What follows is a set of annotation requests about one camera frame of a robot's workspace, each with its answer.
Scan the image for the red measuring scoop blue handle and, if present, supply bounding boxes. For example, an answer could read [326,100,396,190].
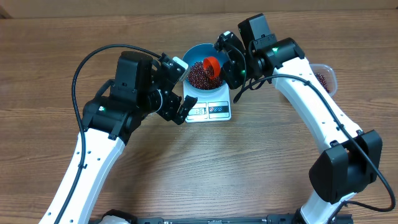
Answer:
[203,56,221,80]

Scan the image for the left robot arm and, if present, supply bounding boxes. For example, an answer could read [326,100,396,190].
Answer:
[41,51,197,223]

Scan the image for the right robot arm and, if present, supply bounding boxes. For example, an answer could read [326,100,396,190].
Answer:
[214,14,382,223]

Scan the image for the white digital kitchen scale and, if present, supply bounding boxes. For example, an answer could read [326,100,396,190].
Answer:
[183,80,232,123]

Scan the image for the red beans in bowl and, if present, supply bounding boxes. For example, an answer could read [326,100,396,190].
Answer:
[188,62,223,90]

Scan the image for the blue bowl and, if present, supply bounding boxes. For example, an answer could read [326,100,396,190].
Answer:
[182,43,231,94]

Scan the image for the red adzuki beans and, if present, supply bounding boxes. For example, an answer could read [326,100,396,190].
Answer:
[315,73,330,93]

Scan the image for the clear plastic food container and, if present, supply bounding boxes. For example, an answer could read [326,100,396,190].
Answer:
[310,64,338,97]

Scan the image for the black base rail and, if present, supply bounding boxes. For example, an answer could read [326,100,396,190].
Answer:
[90,210,354,224]

